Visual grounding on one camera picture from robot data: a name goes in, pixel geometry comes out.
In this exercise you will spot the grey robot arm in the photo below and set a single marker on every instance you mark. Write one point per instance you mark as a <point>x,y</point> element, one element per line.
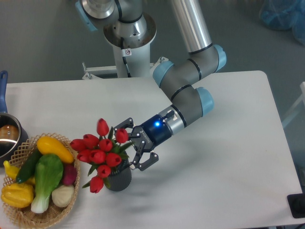
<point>188,104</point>

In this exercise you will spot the red tulip bouquet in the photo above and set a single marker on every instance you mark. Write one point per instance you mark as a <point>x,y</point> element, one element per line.
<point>102,152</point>

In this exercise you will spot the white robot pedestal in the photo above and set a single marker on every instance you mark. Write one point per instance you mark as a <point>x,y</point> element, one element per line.
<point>131,45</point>

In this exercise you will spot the dark green cucumber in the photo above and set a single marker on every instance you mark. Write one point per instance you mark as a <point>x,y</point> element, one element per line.
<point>27,170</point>

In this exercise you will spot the woven wicker basket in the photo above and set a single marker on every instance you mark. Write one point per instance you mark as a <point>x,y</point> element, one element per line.
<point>24,218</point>

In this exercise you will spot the blue plastic bag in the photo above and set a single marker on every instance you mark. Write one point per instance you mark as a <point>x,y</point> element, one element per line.
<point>283,15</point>

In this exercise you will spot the small yellow gourd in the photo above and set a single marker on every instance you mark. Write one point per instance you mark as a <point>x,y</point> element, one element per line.
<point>12,171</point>

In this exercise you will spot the blue handled saucepan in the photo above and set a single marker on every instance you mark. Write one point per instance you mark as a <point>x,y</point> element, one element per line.
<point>12,134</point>

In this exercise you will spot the purple red radish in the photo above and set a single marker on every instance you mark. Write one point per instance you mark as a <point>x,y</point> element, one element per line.
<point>69,175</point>

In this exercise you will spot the dark grey ribbed vase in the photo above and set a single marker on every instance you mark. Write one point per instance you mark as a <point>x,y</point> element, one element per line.
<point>120,177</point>

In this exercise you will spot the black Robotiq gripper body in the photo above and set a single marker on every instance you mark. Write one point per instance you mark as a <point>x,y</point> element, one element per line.
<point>153,132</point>

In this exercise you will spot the black device at edge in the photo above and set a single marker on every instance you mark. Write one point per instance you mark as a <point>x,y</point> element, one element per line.
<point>297,205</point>

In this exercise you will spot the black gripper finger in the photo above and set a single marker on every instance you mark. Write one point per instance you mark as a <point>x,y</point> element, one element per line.
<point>140,150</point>
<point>121,133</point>

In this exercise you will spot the yellow squash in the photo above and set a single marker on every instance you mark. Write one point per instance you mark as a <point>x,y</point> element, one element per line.
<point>49,145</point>

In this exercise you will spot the yellow bell pepper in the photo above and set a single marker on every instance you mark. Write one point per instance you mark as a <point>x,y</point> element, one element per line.
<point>17,195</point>

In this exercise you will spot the white garlic bulb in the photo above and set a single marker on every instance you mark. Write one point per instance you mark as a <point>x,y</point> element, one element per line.
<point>62,196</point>

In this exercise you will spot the green bok choy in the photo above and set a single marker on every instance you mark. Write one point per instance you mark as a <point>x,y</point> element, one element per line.
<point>48,174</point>

